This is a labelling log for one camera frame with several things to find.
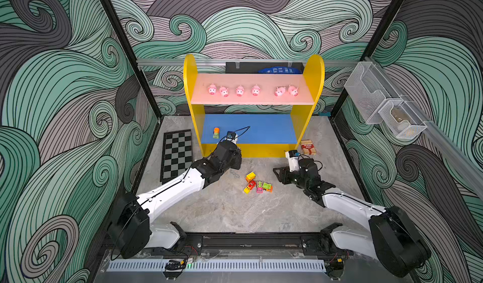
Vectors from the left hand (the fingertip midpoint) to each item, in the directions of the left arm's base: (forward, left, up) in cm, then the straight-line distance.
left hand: (238, 150), depth 80 cm
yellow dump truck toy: (-4, -6, -18) cm, 20 cm away
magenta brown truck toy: (-10, -11, -18) cm, 23 cm away
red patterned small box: (+15, -39, -18) cm, 46 cm away
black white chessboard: (+7, +33, -16) cm, 37 cm away
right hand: (-3, -20, -12) cm, 23 cm away
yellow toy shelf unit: (+42, -18, -20) cm, 50 cm away
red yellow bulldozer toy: (-9, -6, -18) cm, 21 cm away
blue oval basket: (+37, -21, +17) cm, 46 cm away
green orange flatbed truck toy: (-9, -14, -17) cm, 24 cm away
